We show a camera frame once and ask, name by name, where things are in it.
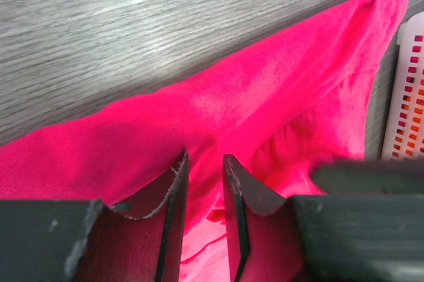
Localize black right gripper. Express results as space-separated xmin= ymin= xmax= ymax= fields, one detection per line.
xmin=311 ymin=160 xmax=423 ymax=195

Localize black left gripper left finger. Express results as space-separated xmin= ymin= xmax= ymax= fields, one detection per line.
xmin=1 ymin=152 xmax=189 ymax=281

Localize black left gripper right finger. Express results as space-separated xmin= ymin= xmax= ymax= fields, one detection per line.
xmin=223 ymin=154 xmax=423 ymax=281

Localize bright pink t shirt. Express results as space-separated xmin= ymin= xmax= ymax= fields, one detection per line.
xmin=1 ymin=0 xmax=408 ymax=281

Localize white perforated plastic basket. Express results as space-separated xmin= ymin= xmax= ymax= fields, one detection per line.
xmin=382 ymin=12 xmax=424 ymax=161

